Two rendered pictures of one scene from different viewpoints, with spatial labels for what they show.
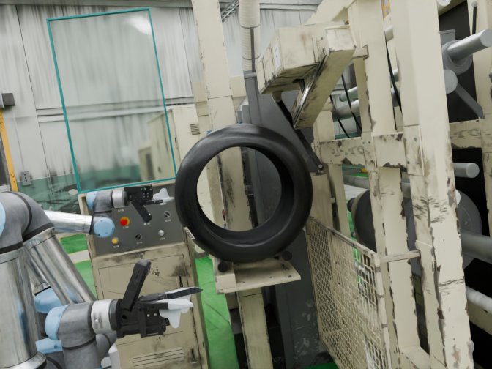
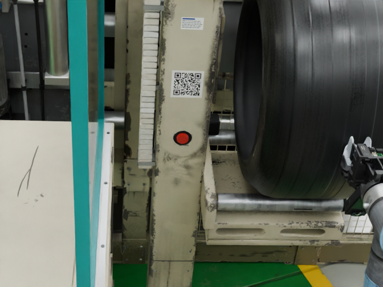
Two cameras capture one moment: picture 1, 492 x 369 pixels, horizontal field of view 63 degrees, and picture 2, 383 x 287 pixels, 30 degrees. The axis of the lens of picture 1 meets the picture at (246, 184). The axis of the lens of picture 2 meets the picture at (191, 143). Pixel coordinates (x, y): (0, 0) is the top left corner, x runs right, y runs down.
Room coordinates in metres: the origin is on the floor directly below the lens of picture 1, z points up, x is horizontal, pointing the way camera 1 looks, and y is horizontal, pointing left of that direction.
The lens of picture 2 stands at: (2.11, 1.56, 2.12)
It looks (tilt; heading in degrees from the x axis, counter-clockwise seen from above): 37 degrees down; 268
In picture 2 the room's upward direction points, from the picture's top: 5 degrees clockwise
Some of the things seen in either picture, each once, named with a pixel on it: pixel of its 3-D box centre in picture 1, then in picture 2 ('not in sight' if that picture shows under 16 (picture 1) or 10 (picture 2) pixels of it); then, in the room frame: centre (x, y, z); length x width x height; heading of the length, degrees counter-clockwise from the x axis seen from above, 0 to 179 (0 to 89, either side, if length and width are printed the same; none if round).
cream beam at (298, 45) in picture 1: (294, 64); not in sight; (1.75, -0.28, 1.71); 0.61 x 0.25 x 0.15; 5
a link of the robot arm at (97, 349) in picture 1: (86, 357); not in sight; (0.93, 0.44, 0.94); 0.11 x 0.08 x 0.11; 179
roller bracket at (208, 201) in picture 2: not in sight; (205, 167); (2.03, 0.04, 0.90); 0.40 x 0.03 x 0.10; 95
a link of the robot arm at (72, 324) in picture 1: (75, 321); not in sight; (0.91, 0.44, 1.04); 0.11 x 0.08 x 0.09; 89
